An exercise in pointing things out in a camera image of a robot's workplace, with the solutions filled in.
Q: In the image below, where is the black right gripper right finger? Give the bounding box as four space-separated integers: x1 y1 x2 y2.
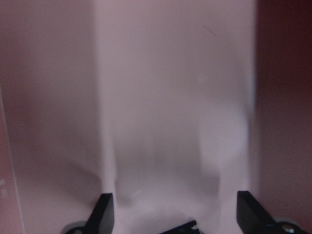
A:
236 190 308 234

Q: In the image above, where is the pink plastic bin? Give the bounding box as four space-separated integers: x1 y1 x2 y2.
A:
0 0 312 234

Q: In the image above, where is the yellow push button switch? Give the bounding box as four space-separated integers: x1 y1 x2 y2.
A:
161 220 200 234

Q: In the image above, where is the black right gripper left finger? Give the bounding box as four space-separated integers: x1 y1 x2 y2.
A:
82 193 115 234

